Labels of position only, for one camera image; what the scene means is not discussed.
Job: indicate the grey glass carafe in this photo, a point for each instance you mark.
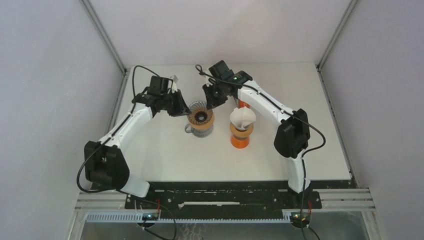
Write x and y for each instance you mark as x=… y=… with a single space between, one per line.
x=199 y=133

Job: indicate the orange glass carafe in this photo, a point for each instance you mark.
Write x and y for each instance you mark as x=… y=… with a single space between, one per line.
x=239 y=142

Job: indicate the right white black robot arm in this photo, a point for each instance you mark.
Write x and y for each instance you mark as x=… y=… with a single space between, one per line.
x=292 y=133

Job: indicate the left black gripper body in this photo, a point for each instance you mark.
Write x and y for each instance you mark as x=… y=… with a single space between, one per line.
x=164 y=98

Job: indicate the orange coffee filter box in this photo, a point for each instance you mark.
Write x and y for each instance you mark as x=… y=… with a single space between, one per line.
x=241 y=104

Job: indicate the black mounting base plate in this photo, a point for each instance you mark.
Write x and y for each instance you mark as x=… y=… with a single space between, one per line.
x=240 y=200

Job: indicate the grey ribbed dripper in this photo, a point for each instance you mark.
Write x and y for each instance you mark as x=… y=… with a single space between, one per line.
x=200 y=114

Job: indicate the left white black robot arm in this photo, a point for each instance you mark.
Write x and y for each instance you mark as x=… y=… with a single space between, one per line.
x=105 y=162

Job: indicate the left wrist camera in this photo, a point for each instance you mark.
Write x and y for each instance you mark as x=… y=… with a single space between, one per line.
x=172 y=86

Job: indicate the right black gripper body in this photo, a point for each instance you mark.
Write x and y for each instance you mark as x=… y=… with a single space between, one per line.
x=217 y=84

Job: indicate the white paper coffee filter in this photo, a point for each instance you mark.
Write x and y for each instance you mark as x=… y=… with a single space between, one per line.
x=241 y=118

